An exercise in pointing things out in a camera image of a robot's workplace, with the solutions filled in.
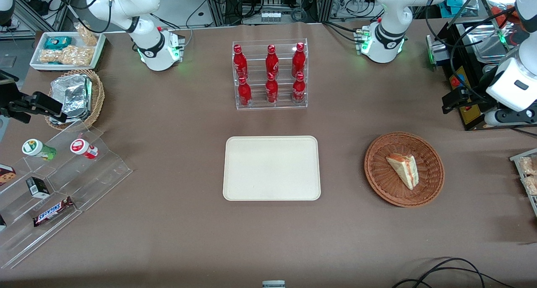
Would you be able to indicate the grey device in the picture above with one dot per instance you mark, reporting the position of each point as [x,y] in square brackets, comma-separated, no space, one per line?
[273,284]

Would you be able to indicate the brown cookie box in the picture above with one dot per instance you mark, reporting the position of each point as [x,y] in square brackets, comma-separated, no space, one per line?
[6,174]

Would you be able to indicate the teal snack packet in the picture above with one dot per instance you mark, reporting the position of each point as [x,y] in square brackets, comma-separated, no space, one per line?
[58,43]

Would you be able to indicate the white power strip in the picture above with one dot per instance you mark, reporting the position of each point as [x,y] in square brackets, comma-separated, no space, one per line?
[271,17]

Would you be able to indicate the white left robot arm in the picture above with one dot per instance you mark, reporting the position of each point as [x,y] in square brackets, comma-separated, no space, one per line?
[388,11]

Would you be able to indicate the small black box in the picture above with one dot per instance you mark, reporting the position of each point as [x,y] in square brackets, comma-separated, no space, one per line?
[38,187]

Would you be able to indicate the red lid cup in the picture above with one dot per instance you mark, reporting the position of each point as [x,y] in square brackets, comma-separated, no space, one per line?
[82,147]

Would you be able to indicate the silver metal cylinder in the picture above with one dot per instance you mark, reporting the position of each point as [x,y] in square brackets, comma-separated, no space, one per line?
[438,53]

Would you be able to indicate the small clear peanut bag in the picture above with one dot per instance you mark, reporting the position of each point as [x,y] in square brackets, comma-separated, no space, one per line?
[87,35]

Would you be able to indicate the clear snack tray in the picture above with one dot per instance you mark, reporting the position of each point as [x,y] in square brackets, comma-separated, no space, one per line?
[517,158]

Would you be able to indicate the brown round wicker basket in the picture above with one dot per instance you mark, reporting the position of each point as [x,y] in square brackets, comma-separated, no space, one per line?
[386,187]

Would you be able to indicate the clear wrapped pastry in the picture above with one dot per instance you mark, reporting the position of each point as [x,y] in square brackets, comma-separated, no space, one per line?
[529,166]
[531,185]

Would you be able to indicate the red cola bottle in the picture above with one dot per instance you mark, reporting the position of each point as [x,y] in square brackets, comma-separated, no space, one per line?
[298,60]
[240,62]
[244,93]
[271,90]
[298,90]
[272,62]

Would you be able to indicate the silver foil wrapped package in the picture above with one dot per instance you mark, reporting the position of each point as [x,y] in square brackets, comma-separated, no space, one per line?
[71,92]

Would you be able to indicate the white rectangular snack tray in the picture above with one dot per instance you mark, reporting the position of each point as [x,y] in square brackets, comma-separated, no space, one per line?
[96,55]

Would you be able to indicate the clear acrylic bottle rack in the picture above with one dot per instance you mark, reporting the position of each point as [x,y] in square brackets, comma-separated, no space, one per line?
[285,40]

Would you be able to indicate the black food warmer appliance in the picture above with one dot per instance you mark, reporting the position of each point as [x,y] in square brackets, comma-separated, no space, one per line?
[459,82]

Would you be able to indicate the triangular sandwich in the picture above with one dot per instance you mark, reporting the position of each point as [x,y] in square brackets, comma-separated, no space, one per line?
[405,170]

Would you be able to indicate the beige rectangular tray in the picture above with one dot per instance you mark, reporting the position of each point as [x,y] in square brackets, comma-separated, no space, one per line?
[272,168]

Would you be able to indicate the light tan wicker basket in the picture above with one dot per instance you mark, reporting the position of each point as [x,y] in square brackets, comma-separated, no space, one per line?
[99,95]

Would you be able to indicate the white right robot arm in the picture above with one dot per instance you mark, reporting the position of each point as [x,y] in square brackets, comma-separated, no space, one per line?
[142,11]

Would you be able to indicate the large clear peanut bag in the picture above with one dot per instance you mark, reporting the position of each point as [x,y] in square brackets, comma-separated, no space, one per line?
[67,56]

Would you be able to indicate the green lid cup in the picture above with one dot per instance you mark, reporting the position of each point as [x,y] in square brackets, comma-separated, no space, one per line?
[35,148]

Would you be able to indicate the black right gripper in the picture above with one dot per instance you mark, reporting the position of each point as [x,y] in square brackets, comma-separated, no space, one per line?
[8,95]

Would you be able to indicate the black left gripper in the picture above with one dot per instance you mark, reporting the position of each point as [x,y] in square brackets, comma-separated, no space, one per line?
[475,98]

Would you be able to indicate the Snickers chocolate bar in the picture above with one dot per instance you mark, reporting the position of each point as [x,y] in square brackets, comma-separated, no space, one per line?
[52,212]

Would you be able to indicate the clear acrylic stepped display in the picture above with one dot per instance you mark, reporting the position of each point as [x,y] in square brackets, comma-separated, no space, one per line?
[96,174]

